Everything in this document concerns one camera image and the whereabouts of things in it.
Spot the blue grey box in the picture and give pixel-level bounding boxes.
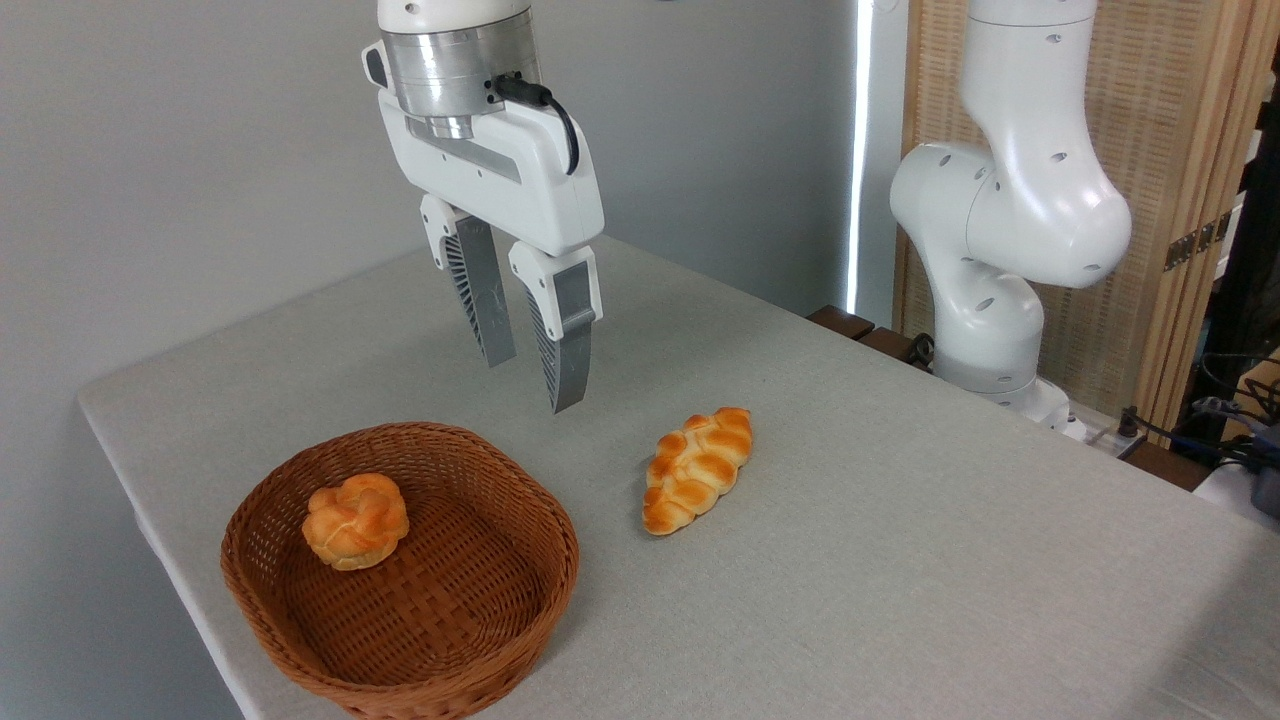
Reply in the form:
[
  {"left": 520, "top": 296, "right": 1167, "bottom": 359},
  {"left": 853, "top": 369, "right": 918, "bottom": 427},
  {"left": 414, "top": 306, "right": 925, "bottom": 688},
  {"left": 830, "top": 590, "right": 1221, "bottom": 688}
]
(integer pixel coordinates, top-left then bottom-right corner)
[{"left": 1248, "top": 420, "right": 1280, "bottom": 518}]

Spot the black cable bundle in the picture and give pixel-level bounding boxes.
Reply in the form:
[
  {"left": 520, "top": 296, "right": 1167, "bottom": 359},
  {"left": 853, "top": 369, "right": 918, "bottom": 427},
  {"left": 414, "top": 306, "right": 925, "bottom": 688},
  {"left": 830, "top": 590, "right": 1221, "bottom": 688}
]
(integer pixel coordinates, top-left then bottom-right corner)
[{"left": 1118, "top": 350, "right": 1280, "bottom": 473}]

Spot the black metal stand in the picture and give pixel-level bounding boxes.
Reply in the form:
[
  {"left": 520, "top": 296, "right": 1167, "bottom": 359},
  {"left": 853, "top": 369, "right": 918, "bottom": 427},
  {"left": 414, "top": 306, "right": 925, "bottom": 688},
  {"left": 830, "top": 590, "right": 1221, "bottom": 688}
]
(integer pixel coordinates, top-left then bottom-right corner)
[{"left": 1180, "top": 70, "right": 1280, "bottom": 451}]

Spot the round knotted bread roll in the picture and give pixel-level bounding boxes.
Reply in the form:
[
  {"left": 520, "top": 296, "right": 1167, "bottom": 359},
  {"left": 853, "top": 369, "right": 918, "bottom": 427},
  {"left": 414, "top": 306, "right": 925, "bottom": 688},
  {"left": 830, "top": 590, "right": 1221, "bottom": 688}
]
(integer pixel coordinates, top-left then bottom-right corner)
[{"left": 302, "top": 473, "right": 410, "bottom": 572}]

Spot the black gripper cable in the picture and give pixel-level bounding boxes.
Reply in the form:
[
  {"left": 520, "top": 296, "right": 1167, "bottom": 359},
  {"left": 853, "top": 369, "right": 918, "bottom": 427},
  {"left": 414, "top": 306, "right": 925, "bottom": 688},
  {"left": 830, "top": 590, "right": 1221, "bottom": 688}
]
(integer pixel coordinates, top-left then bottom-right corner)
[{"left": 492, "top": 73, "right": 581, "bottom": 177}]

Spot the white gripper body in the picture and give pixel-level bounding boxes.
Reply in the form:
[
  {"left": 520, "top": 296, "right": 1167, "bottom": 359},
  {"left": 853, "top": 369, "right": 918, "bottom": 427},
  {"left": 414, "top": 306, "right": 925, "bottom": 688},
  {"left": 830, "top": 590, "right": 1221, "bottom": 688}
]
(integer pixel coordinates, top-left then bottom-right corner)
[{"left": 362, "top": 40, "right": 607, "bottom": 257}]

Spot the long braided bread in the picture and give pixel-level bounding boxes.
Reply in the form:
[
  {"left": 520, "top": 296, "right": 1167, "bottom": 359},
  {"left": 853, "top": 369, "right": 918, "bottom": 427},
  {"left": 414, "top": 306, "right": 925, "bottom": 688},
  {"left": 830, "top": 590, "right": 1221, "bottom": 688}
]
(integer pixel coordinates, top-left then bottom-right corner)
[{"left": 642, "top": 407, "right": 754, "bottom": 536}]

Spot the dark wooden block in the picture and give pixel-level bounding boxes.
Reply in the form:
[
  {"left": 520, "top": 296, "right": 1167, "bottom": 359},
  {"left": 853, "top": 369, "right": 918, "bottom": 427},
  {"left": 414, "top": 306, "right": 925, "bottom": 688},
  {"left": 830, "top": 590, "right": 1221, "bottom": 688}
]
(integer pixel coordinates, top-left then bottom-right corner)
[
  {"left": 806, "top": 305, "right": 877, "bottom": 342},
  {"left": 1120, "top": 440, "right": 1213, "bottom": 492},
  {"left": 860, "top": 327, "right": 933, "bottom": 373}
]

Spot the brown wicker basket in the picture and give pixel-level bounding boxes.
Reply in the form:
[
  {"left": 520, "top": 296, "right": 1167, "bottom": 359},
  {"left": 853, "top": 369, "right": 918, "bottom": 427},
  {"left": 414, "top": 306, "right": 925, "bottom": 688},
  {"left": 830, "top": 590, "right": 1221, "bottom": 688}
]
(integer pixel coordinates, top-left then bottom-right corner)
[{"left": 220, "top": 421, "right": 581, "bottom": 720}]

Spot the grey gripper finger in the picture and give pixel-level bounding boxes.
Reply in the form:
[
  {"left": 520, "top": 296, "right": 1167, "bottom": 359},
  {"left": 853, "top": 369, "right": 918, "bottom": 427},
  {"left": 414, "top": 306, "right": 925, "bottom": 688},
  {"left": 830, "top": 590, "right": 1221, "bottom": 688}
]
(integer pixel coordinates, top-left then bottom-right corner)
[
  {"left": 508, "top": 242, "right": 604, "bottom": 414},
  {"left": 420, "top": 194, "right": 517, "bottom": 368}
]

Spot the wooden folding screen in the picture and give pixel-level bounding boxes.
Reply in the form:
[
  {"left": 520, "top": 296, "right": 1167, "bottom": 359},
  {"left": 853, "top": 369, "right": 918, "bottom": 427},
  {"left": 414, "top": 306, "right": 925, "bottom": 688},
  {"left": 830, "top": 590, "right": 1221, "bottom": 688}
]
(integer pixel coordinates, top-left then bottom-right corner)
[{"left": 893, "top": 0, "right": 1280, "bottom": 441}]

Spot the metal screen hinge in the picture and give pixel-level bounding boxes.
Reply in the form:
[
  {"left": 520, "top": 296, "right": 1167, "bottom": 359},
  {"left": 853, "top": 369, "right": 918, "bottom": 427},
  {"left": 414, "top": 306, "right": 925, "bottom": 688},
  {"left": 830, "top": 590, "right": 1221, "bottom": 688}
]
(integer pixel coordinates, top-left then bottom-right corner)
[{"left": 1164, "top": 212, "right": 1233, "bottom": 272}]

